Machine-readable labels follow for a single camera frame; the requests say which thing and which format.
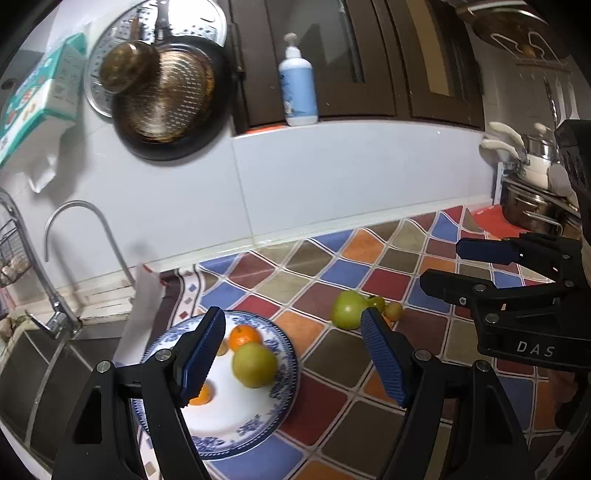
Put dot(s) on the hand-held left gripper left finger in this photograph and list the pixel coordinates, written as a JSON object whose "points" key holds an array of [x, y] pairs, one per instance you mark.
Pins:
{"points": [[203, 357]]}

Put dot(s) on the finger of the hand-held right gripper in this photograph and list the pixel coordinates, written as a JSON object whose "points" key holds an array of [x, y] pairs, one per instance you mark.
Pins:
{"points": [[461, 286], [489, 250]]}

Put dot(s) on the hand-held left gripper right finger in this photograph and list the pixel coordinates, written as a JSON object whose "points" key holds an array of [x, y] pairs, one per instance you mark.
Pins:
{"points": [[383, 357]]}

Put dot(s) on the small orange tangerine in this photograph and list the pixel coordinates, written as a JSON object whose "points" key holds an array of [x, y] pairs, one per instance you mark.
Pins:
{"points": [[204, 396]]}

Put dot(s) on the small yellowish round fruit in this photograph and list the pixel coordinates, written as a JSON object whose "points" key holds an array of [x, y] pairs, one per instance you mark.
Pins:
{"points": [[394, 311]]}

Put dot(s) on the green apple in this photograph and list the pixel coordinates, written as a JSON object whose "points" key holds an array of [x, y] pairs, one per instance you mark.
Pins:
{"points": [[348, 310], [254, 364]]}

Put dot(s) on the blue patterned white plate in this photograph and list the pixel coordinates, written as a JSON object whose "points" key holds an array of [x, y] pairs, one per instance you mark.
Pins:
{"points": [[235, 415]]}

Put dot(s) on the person's right hand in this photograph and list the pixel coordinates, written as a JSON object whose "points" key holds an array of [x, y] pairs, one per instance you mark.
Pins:
{"points": [[570, 394]]}

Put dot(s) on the red mat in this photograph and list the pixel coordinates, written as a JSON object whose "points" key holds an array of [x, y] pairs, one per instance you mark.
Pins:
{"points": [[487, 210]]}

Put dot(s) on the colourful diamond pattern mat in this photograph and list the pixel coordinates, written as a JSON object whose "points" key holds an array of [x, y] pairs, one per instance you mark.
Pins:
{"points": [[332, 369]]}

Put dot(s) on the steel pots with utensils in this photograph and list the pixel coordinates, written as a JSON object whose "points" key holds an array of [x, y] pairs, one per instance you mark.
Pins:
{"points": [[531, 207]]}

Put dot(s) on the steel pot with lid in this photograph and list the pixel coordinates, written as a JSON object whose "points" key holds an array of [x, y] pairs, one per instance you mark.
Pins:
{"points": [[542, 145]]}

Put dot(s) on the steel kitchen sink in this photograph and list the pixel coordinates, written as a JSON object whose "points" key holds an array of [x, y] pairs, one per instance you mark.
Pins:
{"points": [[41, 383]]}

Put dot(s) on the tall chrome kitchen faucet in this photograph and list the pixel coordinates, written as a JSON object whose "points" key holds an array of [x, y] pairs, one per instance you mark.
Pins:
{"points": [[44, 286]]}

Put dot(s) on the thin gooseneck faucet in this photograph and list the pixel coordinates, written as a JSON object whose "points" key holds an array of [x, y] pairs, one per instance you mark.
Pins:
{"points": [[92, 221]]}

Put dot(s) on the white blue pump bottle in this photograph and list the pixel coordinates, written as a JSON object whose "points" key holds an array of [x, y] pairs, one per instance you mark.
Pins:
{"points": [[298, 87]]}

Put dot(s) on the black frying pan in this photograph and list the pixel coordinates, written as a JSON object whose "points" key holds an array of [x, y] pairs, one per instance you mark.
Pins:
{"points": [[171, 101]]}

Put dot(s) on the small brass saucepan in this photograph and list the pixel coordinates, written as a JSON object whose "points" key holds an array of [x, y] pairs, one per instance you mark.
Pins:
{"points": [[128, 67]]}

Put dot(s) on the green white tissue box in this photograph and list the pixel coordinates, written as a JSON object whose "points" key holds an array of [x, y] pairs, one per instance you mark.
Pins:
{"points": [[32, 97]]}

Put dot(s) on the perforated metal steamer plate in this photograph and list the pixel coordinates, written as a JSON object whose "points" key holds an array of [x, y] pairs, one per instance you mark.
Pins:
{"points": [[198, 21]]}

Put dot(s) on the dark wooden window frame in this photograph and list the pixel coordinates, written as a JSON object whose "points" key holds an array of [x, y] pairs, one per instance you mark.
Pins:
{"points": [[369, 60]]}

